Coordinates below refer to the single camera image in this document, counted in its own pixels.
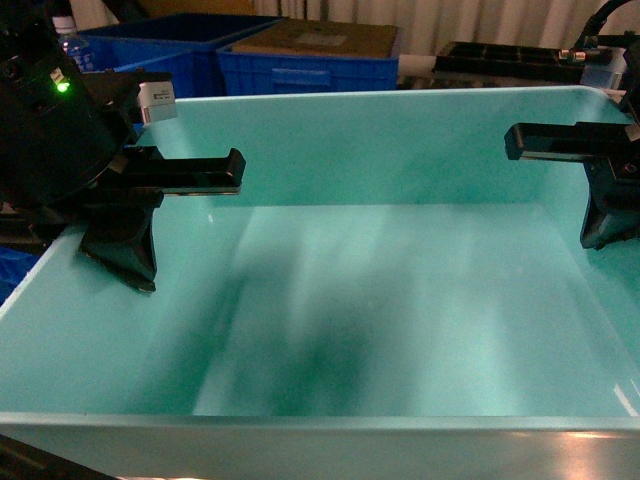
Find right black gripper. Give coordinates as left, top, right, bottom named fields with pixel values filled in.
left=504, top=33, right=639, bottom=250

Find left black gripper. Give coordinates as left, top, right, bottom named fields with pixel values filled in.
left=1, top=64, right=246, bottom=292

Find teal plastic bin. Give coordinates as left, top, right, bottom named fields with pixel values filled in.
left=1, top=87, right=639, bottom=479

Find left blue crate stack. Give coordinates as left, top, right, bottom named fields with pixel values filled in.
left=0, top=247, right=40, bottom=303

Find far left blue crate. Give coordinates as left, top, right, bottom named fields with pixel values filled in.
left=79, top=13, right=280, bottom=98

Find blue crate with cardboard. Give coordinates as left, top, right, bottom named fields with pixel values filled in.
left=217, top=29, right=400, bottom=96

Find clear water bottle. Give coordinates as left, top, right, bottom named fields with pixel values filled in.
left=52, top=16, right=97, bottom=73

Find black compartment tray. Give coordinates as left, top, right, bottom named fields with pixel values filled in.
left=433, top=41, right=584, bottom=84

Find cardboard sheet on crate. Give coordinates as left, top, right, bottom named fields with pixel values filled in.
left=231, top=19, right=398, bottom=58

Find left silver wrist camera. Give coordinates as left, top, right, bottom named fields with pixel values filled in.
left=137, top=81, right=177, bottom=124

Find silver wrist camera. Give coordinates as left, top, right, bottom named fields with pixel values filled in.
left=558, top=47, right=627, bottom=90
left=137, top=81, right=177, bottom=124

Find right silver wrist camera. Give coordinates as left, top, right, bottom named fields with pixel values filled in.
left=558, top=47, right=627, bottom=90

